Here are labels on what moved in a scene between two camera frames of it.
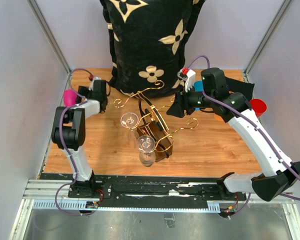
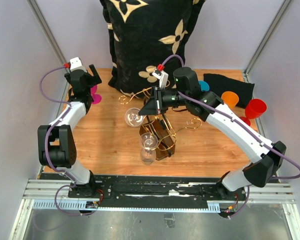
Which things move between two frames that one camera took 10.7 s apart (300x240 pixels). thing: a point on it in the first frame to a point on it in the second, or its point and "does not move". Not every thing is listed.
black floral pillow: [147, 39] does not move
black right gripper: [180, 103] to [150, 107]
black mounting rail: [192, 187] does not move
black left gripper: [85, 91] to [95, 80]
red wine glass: [259, 106] does not move
